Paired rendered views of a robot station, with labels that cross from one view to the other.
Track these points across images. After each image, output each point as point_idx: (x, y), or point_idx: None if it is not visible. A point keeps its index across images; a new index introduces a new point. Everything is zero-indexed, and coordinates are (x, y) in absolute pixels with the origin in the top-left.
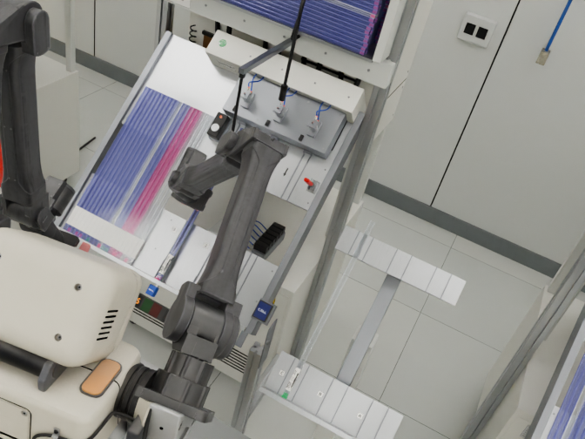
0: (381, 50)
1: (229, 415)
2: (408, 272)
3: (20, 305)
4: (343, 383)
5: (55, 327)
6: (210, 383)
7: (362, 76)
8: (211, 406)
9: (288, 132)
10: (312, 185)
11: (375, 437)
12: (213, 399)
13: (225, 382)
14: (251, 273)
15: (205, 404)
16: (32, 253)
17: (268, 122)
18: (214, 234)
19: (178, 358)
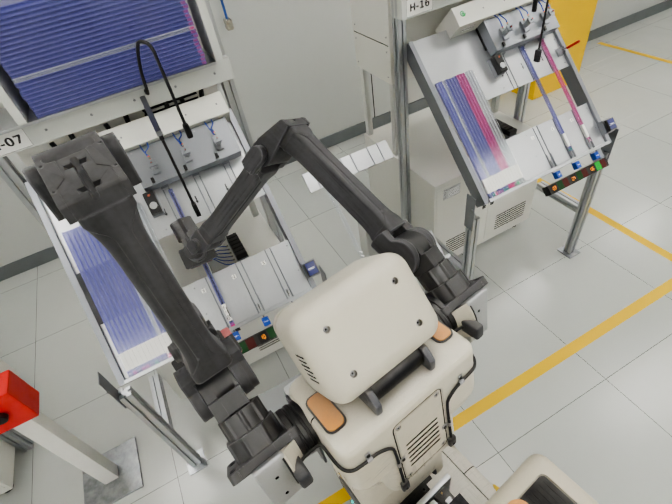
0: (218, 48)
1: None
2: (357, 164)
3: (377, 336)
4: None
5: (411, 319)
6: (279, 361)
7: (213, 81)
8: (297, 368)
9: (205, 160)
10: None
11: None
12: (292, 365)
13: (285, 351)
14: (277, 260)
15: (293, 372)
16: (344, 299)
17: (185, 166)
18: (231, 265)
19: (435, 272)
